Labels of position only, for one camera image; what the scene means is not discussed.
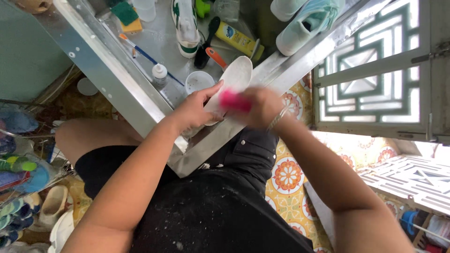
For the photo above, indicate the white lattice panel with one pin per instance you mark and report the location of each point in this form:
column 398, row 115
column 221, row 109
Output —
column 411, row 182

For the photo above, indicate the person's left hand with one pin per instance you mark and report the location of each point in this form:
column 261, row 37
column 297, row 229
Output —
column 191, row 112

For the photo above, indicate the white plastic cup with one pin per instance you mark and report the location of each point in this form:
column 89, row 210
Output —
column 198, row 82

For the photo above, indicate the pale green sneaker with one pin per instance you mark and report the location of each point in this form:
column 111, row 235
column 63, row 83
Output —
column 306, row 30

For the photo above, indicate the bright green plastic object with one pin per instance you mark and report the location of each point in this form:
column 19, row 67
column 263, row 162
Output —
column 202, row 7

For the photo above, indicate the tan rounded object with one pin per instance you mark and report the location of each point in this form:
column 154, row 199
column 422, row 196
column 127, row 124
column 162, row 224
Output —
column 31, row 5

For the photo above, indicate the pink scrub brush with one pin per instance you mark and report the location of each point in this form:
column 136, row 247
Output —
column 233, row 101

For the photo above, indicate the person's right hand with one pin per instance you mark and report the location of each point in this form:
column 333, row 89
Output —
column 267, row 107

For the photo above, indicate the white shoe insole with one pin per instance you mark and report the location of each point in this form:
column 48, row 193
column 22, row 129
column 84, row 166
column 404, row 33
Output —
column 236, row 73

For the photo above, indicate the person's black clothing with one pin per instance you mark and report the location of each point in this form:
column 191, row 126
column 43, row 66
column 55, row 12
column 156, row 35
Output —
column 211, row 210

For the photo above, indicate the heap of household items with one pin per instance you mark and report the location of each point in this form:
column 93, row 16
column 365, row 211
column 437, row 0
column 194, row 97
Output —
column 429, row 230

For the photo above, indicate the clear plastic bag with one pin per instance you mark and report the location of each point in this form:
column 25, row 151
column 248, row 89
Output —
column 226, row 10

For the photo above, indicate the person's right fingers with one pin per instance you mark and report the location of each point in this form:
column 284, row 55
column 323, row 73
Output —
column 250, row 98

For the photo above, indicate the black shoe brush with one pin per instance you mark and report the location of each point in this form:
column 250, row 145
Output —
column 205, row 49

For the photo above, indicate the green and white window grille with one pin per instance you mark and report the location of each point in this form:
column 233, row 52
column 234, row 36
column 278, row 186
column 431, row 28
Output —
column 372, row 63

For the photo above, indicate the green and yellow sponge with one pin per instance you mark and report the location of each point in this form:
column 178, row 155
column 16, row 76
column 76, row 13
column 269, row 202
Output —
column 127, row 17

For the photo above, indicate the beige clog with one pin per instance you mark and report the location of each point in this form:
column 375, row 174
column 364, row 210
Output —
column 53, row 205

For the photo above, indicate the white clog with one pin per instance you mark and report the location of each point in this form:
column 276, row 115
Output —
column 62, row 230

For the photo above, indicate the person's leg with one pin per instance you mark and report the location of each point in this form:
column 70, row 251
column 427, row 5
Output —
column 91, row 135

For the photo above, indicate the white and green sneaker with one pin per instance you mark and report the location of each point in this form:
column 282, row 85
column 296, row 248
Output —
column 186, row 28

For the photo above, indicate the stainless steel wash table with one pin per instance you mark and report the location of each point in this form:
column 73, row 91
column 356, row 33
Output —
column 116, row 66

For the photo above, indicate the small white dropper bottle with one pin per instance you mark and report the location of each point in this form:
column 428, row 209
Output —
column 159, row 73

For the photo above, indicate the clear plastic cup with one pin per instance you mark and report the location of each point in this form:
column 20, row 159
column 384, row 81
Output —
column 145, row 10

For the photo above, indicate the yellow cleaner bottle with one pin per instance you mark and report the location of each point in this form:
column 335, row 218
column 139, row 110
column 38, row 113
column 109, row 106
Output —
column 236, row 39

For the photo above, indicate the white round lid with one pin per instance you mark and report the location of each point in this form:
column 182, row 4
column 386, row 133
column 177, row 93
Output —
column 87, row 86

